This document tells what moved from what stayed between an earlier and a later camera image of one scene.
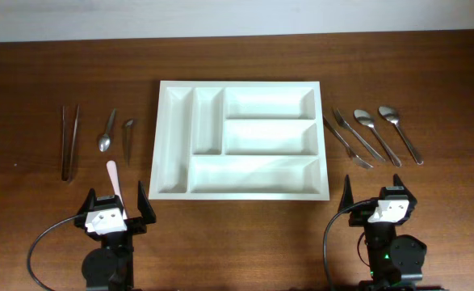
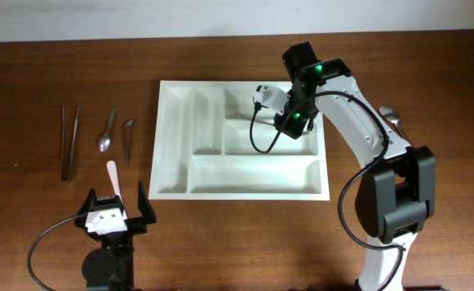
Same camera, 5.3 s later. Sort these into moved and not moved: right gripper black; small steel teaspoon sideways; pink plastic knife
Moved: right gripper black
Not moved: small steel teaspoon sideways; pink plastic knife
